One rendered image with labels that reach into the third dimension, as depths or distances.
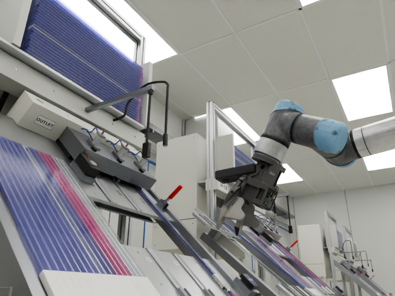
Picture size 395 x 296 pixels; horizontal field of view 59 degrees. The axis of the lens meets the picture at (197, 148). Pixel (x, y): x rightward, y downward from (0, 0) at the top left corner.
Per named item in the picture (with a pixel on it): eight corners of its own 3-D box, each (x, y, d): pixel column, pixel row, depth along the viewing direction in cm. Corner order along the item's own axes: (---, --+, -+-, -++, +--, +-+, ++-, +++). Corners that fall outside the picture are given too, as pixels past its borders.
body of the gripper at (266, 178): (258, 208, 80) (279, 160, 81) (228, 194, 85) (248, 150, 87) (269, 214, 86) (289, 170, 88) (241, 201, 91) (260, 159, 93)
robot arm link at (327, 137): (357, 133, 83) (315, 124, 91) (342, 115, 75) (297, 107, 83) (345, 164, 83) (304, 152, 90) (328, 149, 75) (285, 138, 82)
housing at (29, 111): (123, 186, 136) (144, 157, 135) (3, 141, 97) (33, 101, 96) (113, 174, 140) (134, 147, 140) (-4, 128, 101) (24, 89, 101)
